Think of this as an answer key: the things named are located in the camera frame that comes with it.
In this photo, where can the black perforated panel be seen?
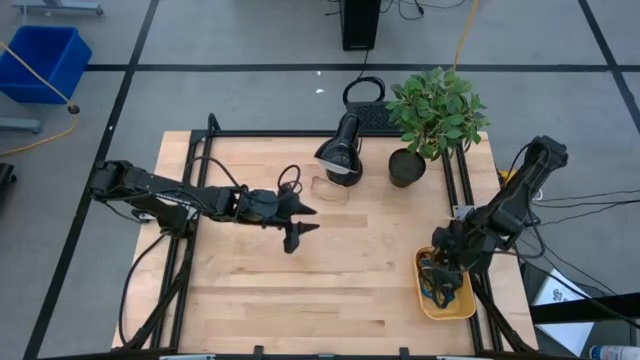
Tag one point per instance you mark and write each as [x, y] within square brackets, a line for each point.
[375, 117]

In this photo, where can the silver metal bracket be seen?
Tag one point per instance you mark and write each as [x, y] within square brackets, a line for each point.
[462, 212]

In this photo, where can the green plant in black pot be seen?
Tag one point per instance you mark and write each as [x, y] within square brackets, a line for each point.
[435, 110]

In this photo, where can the blue plastic floor bin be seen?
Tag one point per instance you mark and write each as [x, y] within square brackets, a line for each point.
[50, 50]

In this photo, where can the black desk lamp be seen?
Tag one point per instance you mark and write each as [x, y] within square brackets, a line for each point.
[340, 150]

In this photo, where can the white paper sheet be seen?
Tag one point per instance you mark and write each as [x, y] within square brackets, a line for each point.
[565, 340]

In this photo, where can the grey metal furniture foot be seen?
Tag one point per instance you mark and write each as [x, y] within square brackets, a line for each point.
[20, 125]
[60, 7]

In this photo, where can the black metal bar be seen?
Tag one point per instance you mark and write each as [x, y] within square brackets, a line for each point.
[585, 309]

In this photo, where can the black computer tower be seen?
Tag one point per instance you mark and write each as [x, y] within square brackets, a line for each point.
[360, 25]

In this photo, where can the white bottle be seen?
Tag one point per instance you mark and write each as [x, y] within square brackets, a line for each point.
[615, 353]

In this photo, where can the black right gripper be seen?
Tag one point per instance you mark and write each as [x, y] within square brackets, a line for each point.
[462, 247]

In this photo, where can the yellow plastic bin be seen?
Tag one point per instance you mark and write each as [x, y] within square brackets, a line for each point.
[460, 307]

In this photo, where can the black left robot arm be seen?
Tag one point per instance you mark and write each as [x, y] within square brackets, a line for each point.
[150, 187]

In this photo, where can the wide blue rubber band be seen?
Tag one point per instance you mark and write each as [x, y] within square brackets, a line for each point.
[424, 280]

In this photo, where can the wide black rubber band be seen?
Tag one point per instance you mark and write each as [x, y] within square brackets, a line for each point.
[442, 300]

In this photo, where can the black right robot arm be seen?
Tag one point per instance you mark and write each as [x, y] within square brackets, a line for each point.
[530, 185]

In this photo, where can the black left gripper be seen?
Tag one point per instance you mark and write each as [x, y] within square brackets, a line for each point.
[260, 207]

